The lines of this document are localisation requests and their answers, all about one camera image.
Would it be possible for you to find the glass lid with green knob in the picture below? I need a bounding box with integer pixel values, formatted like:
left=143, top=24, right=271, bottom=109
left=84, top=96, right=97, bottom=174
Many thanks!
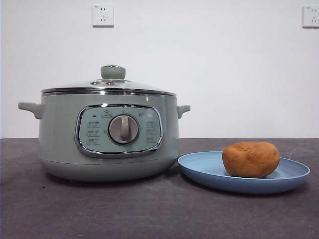
left=41, top=65, right=177, bottom=97

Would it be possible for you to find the brown potato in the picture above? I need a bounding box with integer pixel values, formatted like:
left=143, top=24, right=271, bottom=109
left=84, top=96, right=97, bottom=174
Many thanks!
left=222, top=141, right=281, bottom=178

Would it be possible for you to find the blue round plate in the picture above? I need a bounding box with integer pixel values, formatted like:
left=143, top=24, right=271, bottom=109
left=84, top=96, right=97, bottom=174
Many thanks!
left=177, top=151, right=311, bottom=194

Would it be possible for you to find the pale green electric steamer pot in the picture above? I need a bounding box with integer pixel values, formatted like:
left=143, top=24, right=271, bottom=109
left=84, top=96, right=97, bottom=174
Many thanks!
left=17, top=93, right=191, bottom=184

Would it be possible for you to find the white wall socket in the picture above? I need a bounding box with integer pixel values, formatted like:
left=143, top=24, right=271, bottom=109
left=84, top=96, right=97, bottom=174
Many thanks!
left=302, top=5, right=319, bottom=28
left=93, top=4, right=115, bottom=27

